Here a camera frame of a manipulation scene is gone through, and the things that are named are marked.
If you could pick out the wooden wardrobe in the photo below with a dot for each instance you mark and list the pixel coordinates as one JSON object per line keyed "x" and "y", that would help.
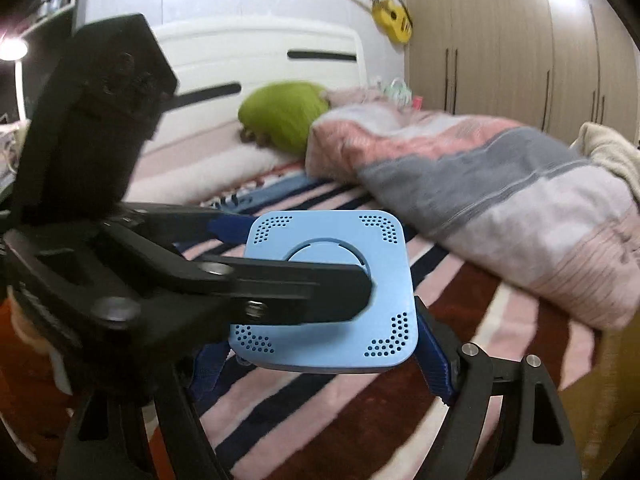
{"x": 500, "y": 45}

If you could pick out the blue square perforated device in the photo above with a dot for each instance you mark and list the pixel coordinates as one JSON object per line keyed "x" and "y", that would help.
{"x": 390, "y": 280}

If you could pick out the lit desk lamp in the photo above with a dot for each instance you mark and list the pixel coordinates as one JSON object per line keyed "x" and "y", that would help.
{"x": 12, "y": 49}

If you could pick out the long white pillow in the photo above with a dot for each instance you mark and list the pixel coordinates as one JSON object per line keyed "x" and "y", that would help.
{"x": 200, "y": 170}

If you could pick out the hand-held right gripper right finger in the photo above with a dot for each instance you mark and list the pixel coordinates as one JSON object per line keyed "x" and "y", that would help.
{"x": 300, "y": 292}

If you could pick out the pink cup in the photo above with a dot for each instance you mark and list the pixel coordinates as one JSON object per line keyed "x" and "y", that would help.
{"x": 416, "y": 102}

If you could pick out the dark wall shelf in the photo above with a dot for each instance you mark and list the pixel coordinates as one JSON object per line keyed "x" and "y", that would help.
{"x": 50, "y": 10}

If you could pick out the pale green bag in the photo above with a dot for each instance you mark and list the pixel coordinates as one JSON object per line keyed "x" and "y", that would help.
{"x": 396, "y": 89}

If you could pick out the pink grey striped quilt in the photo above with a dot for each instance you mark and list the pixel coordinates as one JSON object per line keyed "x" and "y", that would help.
{"x": 475, "y": 185}

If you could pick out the brown cardboard box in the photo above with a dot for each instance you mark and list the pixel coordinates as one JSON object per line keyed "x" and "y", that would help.
{"x": 617, "y": 400}

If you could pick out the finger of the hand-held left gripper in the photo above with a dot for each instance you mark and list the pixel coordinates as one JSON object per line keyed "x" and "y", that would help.
{"x": 500, "y": 410}
{"x": 130, "y": 440}

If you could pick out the striped plush blanket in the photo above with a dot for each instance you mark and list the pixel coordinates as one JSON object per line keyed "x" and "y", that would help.
{"x": 325, "y": 410}

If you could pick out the yellow guitar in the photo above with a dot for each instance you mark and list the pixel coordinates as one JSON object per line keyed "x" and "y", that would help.
{"x": 392, "y": 15}

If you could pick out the green plush pillow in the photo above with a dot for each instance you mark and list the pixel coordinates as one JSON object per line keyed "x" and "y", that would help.
{"x": 285, "y": 112}

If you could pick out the beige fleece blanket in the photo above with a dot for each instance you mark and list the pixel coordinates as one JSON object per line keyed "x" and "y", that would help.
{"x": 612, "y": 155}

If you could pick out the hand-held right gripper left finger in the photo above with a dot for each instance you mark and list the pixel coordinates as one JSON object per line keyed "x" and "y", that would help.
{"x": 200, "y": 227}

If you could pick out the white bed headboard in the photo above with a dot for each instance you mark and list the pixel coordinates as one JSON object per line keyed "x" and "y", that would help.
{"x": 225, "y": 55}

